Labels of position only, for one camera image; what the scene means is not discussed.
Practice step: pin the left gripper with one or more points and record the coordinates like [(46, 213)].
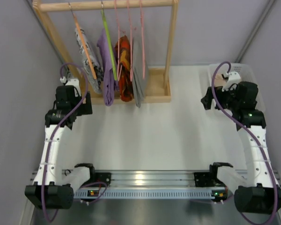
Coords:
[(85, 108)]

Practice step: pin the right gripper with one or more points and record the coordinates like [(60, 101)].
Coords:
[(210, 99)]

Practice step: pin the grey trousers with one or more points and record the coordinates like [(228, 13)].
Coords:
[(139, 84)]

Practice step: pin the orange camouflage trousers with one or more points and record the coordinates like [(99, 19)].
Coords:
[(124, 83)]

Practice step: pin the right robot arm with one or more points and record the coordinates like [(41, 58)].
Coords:
[(259, 192)]

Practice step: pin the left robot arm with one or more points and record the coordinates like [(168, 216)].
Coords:
[(49, 189)]

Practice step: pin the newspaper print trousers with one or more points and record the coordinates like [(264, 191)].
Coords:
[(96, 84)]

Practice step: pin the purple trousers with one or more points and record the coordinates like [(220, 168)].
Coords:
[(110, 86)]

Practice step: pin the green hanger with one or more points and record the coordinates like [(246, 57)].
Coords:
[(109, 42)]

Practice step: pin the orange hanger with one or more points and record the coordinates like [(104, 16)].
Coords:
[(90, 65)]

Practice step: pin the beige garment in basket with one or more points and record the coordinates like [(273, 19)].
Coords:
[(220, 80)]

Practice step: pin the white plastic basket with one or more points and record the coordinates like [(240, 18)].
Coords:
[(246, 74)]

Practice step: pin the wooden clothes rack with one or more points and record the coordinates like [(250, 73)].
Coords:
[(158, 87)]

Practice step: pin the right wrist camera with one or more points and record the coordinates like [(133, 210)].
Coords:
[(232, 79)]

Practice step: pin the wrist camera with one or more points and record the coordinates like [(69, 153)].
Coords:
[(74, 82), (232, 79)]

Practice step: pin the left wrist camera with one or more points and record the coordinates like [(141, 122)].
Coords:
[(74, 82)]

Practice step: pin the aluminium mounting rail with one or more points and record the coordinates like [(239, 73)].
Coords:
[(140, 179)]

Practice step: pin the perforated cable duct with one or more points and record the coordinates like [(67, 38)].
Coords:
[(197, 193)]

